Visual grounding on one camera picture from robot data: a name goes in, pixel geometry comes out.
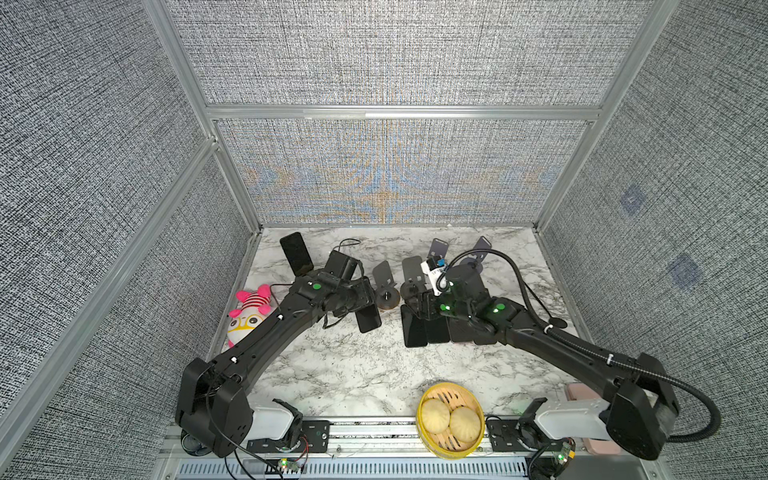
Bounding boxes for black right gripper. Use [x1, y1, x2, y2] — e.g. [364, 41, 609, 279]
[403, 284, 475, 323]

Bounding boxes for black phone with purple edge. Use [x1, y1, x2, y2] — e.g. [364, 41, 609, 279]
[448, 318, 475, 343]

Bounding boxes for right arm mounting base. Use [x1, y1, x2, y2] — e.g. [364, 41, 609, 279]
[485, 415, 576, 452]

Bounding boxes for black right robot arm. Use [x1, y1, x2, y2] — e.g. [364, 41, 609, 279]
[426, 291, 679, 460]

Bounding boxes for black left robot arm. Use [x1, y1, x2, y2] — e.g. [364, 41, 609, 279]
[175, 271, 378, 458]

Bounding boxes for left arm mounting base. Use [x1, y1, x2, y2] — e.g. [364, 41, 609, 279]
[242, 399, 331, 455]

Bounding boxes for wooden base phone stand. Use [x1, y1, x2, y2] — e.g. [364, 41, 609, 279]
[373, 261, 401, 311]

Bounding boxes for wooden base grey plate stand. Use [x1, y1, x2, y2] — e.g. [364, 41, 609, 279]
[400, 255, 427, 301]

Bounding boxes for purple round phone stand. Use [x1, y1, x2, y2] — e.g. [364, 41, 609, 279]
[427, 238, 450, 259]

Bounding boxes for purple right phone stand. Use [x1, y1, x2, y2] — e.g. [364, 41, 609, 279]
[466, 236, 492, 264]

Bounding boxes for pink phone case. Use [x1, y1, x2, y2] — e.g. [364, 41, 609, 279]
[565, 383, 602, 401]

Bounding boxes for pink striped plush toy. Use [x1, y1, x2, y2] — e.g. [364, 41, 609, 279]
[226, 284, 273, 348]

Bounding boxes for left steamed bun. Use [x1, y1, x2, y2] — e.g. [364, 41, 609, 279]
[421, 398, 451, 435]

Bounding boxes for steamed bun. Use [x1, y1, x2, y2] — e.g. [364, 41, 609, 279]
[449, 406, 482, 443]
[421, 398, 451, 435]

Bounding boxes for yellow bamboo steamer basket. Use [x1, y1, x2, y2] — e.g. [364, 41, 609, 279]
[416, 382, 486, 460]

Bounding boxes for right steamed bun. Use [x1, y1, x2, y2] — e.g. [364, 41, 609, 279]
[449, 406, 482, 443]

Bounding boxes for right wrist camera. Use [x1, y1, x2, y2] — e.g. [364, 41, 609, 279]
[420, 255, 448, 296]

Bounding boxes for aluminium front rail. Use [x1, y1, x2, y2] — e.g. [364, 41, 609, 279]
[152, 416, 655, 480]

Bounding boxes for thin black left cable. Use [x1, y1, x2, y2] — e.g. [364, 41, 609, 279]
[203, 383, 310, 480]

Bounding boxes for black corrugated cable conduit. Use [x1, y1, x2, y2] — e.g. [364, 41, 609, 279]
[443, 247, 722, 444]

